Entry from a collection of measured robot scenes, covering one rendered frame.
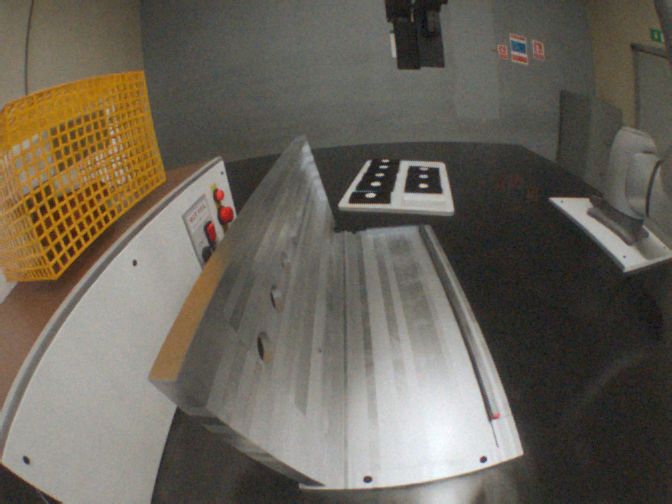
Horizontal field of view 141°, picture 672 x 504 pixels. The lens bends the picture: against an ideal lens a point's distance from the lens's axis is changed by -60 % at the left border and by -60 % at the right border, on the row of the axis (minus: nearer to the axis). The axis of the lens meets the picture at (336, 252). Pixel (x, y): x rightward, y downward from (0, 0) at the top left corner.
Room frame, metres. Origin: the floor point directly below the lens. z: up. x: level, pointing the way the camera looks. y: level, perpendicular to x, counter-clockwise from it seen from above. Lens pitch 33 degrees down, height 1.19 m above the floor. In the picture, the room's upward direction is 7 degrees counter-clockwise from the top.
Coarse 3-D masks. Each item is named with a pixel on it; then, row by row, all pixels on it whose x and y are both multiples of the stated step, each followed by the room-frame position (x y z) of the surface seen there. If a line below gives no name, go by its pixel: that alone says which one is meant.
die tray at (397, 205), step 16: (400, 176) 0.80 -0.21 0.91; (400, 192) 0.67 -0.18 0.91; (448, 192) 0.65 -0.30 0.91; (352, 208) 0.62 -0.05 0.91; (368, 208) 0.60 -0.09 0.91; (384, 208) 0.59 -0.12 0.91; (400, 208) 0.58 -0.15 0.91; (416, 208) 0.57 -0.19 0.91; (432, 208) 0.56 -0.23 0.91; (448, 208) 0.56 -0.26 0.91
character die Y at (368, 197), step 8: (352, 192) 0.68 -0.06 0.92; (360, 192) 0.67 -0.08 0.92; (368, 192) 0.67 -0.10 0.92; (376, 192) 0.66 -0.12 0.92; (384, 192) 0.66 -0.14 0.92; (352, 200) 0.63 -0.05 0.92; (360, 200) 0.63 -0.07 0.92; (368, 200) 0.62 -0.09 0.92; (376, 200) 0.62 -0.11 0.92; (384, 200) 0.61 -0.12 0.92
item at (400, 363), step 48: (336, 240) 0.46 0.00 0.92; (384, 240) 0.44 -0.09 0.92; (432, 240) 0.41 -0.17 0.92; (336, 288) 0.32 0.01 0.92; (384, 288) 0.31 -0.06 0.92; (432, 288) 0.29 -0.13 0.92; (336, 336) 0.23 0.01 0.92; (384, 336) 0.22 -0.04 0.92; (432, 336) 0.21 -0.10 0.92; (480, 336) 0.19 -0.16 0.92; (336, 384) 0.16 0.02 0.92; (384, 384) 0.16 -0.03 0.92; (432, 384) 0.14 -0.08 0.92; (336, 432) 0.11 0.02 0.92; (384, 432) 0.10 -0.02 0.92; (432, 432) 0.09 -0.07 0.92; (480, 432) 0.07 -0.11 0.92; (336, 480) 0.06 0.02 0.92; (384, 480) 0.05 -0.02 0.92; (432, 480) 0.04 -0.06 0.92
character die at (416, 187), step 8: (408, 184) 0.70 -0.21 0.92; (416, 184) 0.69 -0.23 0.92; (424, 184) 0.69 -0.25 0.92; (432, 184) 0.68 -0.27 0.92; (440, 184) 0.68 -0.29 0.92; (408, 192) 0.67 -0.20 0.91; (416, 192) 0.66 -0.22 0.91; (424, 192) 0.65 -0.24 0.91; (432, 192) 0.65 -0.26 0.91; (440, 192) 0.64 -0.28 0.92
